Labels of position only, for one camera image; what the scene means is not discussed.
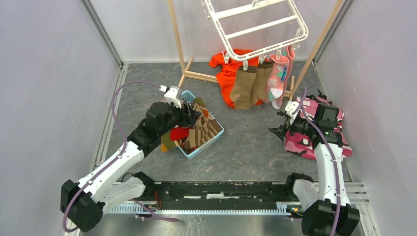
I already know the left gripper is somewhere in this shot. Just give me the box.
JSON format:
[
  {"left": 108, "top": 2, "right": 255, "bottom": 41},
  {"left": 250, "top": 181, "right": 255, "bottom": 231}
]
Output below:
[{"left": 158, "top": 100, "right": 201, "bottom": 136}]

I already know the brown tan sock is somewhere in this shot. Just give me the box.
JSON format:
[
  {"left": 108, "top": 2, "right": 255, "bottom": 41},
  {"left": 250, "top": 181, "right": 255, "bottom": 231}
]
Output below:
[
  {"left": 230, "top": 66, "right": 256, "bottom": 110},
  {"left": 250, "top": 61, "right": 274, "bottom": 105}
]

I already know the pink sock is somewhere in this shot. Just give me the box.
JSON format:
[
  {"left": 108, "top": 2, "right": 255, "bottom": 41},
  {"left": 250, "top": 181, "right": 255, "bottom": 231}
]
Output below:
[
  {"left": 265, "top": 55, "right": 289, "bottom": 103},
  {"left": 270, "top": 46, "right": 295, "bottom": 109}
]

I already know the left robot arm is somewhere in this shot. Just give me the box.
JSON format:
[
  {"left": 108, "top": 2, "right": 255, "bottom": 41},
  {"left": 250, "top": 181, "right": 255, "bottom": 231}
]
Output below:
[{"left": 60, "top": 102, "right": 201, "bottom": 233}]

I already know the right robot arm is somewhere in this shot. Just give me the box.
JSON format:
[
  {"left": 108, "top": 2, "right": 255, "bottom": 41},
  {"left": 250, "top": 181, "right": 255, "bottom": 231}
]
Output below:
[{"left": 269, "top": 101, "right": 360, "bottom": 236}]

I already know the pile of socks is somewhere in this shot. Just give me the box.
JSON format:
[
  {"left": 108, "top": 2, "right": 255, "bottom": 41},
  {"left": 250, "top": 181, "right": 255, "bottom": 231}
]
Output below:
[{"left": 170, "top": 97, "right": 221, "bottom": 154}]

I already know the white clip hanger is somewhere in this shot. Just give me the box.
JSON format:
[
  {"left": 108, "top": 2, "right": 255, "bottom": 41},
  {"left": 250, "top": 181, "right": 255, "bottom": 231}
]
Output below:
[{"left": 201, "top": 0, "right": 309, "bottom": 67}]

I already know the light blue basket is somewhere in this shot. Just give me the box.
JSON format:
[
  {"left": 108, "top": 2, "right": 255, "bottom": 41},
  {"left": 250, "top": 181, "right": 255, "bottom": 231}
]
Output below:
[{"left": 177, "top": 90, "right": 224, "bottom": 160}]

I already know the olive green striped sock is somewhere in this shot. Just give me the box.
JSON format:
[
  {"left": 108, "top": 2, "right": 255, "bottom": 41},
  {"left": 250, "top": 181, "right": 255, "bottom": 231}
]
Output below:
[{"left": 161, "top": 131, "right": 177, "bottom": 152}]

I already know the pink camouflage backpack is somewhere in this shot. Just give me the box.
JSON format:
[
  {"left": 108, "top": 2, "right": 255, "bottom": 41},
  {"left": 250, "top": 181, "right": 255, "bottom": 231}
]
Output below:
[{"left": 282, "top": 91, "right": 354, "bottom": 161}]

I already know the wooden drying rack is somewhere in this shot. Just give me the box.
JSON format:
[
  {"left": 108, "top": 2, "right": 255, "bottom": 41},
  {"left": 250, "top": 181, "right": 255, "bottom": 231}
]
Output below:
[{"left": 167, "top": 0, "right": 346, "bottom": 100}]

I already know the orange shirt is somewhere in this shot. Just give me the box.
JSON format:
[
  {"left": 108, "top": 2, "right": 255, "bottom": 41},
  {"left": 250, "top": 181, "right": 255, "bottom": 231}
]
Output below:
[{"left": 208, "top": 52, "right": 243, "bottom": 109}]

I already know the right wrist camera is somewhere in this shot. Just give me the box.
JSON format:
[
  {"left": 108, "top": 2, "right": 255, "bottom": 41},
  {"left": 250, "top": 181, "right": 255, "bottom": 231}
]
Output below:
[{"left": 284, "top": 101, "right": 301, "bottom": 125}]

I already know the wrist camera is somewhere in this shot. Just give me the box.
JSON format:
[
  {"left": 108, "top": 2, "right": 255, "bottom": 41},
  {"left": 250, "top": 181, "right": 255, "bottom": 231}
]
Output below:
[
  {"left": 284, "top": 101, "right": 301, "bottom": 125},
  {"left": 159, "top": 85, "right": 182, "bottom": 108}
]

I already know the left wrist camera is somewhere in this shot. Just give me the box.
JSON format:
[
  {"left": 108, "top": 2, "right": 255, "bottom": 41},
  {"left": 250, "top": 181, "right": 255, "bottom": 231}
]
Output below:
[{"left": 159, "top": 85, "right": 182, "bottom": 108}]

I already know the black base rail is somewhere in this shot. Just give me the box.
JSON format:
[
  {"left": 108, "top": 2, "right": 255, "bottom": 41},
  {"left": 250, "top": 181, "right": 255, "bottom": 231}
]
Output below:
[{"left": 135, "top": 181, "right": 298, "bottom": 211}]

